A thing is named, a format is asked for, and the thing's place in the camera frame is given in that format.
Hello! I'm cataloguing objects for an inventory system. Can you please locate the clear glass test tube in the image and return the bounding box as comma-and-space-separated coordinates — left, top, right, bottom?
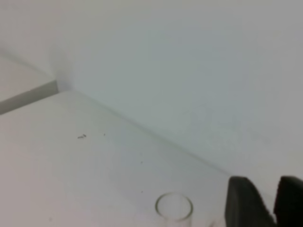
155, 192, 194, 227

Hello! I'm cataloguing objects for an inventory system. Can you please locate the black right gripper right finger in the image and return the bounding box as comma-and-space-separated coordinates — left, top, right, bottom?
274, 176, 303, 227

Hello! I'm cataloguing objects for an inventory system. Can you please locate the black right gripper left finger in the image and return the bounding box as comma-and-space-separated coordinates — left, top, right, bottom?
224, 176, 276, 227

